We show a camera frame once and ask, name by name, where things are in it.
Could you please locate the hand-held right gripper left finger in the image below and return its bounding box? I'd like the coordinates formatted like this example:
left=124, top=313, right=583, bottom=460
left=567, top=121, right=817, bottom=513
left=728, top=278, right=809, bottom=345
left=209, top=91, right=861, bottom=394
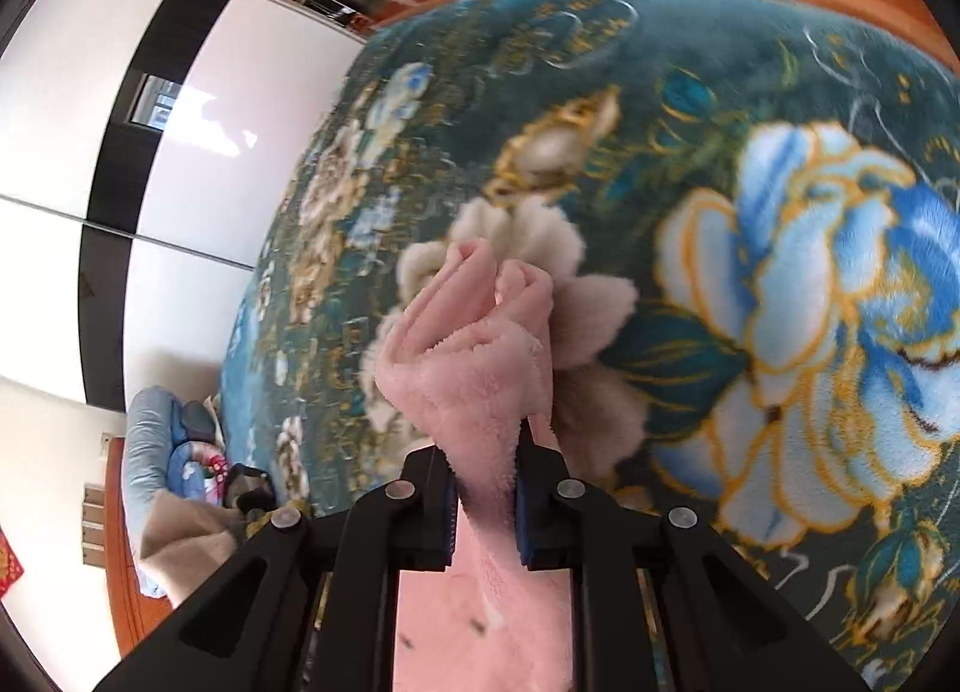
left=96, top=444, right=457, bottom=692

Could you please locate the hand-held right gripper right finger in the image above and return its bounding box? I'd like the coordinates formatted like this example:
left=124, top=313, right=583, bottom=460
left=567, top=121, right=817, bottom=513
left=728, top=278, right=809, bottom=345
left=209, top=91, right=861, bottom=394
left=513, top=416, right=871, bottom=692

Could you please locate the pink fleece garment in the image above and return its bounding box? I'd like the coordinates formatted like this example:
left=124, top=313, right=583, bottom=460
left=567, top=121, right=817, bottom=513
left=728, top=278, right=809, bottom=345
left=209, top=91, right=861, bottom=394
left=373, top=236, right=582, bottom=692

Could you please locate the colourful printed cushion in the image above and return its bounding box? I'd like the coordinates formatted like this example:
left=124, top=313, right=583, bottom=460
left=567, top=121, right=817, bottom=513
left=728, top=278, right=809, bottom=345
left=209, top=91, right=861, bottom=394
left=166, top=441, right=230, bottom=506

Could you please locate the beige cloth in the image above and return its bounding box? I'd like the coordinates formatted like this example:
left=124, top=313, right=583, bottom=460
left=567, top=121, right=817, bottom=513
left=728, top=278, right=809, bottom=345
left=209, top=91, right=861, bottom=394
left=139, top=493, right=248, bottom=610

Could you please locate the teal floral printed blanket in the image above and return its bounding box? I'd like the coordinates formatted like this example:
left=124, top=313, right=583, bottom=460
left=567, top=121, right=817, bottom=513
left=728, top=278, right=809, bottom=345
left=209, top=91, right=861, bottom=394
left=220, top=0, right=960, bottom=692

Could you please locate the white and black wardrobe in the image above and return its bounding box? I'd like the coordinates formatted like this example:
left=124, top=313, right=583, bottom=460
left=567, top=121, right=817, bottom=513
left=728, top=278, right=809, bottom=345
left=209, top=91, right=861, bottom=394
left=0, top=0, right=368, bottom=414

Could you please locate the red wall decoration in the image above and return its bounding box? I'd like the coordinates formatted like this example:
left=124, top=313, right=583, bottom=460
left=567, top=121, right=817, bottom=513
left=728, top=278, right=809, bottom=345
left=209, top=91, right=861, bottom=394
left=0, top=527, right=27, bottom=599

